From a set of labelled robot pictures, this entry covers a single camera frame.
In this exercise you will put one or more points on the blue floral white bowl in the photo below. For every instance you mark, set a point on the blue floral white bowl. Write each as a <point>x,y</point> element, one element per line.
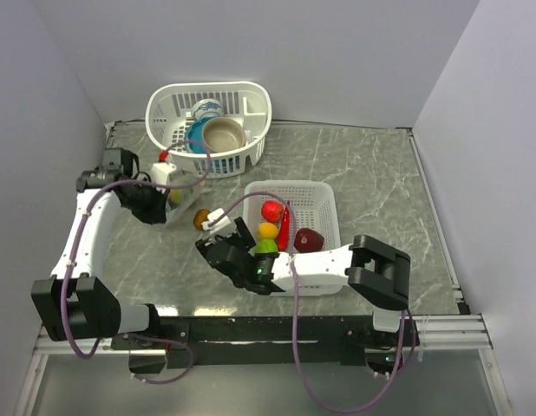
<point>207,108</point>

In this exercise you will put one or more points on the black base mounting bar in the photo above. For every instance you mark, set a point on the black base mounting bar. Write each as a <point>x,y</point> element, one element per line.
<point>150,353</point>

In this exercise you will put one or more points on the yellow fake lemon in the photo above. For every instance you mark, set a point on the yellow fake lemon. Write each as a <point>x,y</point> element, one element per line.
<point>267,230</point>

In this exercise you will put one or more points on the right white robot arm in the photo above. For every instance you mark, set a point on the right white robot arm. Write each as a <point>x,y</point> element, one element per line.
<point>378,272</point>

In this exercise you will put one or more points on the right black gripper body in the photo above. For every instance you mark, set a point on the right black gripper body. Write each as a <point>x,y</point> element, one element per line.
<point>239,245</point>

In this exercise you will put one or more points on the white round dish rack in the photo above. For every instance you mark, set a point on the white round dish rack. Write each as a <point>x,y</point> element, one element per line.
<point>168,116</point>

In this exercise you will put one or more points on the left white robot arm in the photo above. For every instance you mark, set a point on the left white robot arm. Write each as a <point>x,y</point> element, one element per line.
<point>74,293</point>

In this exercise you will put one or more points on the blue scalloped plate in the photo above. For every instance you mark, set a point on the blue scalloped plate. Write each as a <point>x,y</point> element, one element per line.
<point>194,138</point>

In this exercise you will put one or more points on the beige ceramic bowl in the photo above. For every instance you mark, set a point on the beige ceramic bowl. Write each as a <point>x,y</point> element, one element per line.
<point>223,134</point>

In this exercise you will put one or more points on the white perforated rectangular basket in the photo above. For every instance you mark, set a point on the white perforated rectangular basket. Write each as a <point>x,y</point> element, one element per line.
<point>313,204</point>

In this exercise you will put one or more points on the brown fake potato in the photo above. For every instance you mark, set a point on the brown fake potato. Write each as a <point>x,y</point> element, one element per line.
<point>200,217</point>

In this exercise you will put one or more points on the clear zip top bag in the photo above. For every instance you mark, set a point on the clear zip top bag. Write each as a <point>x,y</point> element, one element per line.
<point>184,180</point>

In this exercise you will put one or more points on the aluminium frame rail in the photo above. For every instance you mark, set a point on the aluminium frame rail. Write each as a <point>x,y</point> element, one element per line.
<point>434,332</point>

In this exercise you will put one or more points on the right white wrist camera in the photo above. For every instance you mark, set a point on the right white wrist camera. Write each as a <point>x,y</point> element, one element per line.
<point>217,223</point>

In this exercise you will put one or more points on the red fake apple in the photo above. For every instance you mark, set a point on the red fake apple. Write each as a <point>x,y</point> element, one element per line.
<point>308,240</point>

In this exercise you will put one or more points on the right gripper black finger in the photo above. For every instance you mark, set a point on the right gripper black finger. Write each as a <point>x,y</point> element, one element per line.
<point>245,238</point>
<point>212,252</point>

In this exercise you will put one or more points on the green yellow fake mango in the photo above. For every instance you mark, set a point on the green yellow fake mango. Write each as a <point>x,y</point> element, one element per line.
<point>178,196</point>

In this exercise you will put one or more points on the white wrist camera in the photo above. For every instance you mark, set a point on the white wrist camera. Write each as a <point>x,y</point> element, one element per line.
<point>163,173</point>
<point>217,223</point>

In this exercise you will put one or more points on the green fake lime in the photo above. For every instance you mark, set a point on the green fake lime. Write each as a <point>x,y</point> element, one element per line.
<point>266,246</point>

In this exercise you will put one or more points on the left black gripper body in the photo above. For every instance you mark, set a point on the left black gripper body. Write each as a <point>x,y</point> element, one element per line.
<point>145,202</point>

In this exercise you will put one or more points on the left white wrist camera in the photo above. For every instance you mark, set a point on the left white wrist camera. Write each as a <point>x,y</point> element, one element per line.
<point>163,173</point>

